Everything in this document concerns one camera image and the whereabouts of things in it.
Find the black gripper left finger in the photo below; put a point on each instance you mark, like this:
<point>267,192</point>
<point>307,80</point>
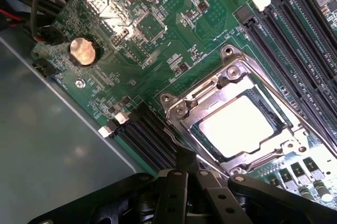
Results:
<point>173,197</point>

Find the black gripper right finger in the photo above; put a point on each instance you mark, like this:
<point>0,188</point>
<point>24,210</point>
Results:
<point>263,195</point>

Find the metal socket cover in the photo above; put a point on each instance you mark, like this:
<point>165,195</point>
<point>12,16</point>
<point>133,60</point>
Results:
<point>289,142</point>

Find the short metal locking lever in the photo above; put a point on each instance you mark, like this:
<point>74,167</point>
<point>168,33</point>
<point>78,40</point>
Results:
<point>173,136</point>

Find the blue RAM slot white latch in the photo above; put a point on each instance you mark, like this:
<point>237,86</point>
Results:
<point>150,139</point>
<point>131,153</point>

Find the silver CPU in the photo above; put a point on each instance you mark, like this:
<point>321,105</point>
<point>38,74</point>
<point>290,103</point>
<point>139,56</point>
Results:
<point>237,126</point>

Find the long metal locking lever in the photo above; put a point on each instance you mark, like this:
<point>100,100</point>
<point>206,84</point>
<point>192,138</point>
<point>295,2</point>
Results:
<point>289,105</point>

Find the black RAM slot white latch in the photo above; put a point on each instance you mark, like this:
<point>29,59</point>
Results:
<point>297,50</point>
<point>321,0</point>

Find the black VRM choke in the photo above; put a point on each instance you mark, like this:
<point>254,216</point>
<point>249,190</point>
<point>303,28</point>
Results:
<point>286,177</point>
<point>298,171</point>
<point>275,182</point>
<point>312,166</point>

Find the silver-topped cylinder capacitor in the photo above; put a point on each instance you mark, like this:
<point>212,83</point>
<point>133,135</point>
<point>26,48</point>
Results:
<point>323,191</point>

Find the grey metal PC case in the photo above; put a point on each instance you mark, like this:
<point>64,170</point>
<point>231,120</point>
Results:
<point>52,142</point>

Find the silver motherboard screw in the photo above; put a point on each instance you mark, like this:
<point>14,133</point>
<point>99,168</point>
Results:
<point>79,83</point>

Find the round coin cell battery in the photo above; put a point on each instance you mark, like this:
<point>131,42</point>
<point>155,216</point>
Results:
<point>82,51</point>

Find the green motherboard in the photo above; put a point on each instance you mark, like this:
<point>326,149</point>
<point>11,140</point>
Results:
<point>184,23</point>

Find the black edge connector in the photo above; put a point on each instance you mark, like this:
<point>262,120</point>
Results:
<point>42,67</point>

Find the silver CPU socket frame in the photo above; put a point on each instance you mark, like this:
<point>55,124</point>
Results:
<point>229,52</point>

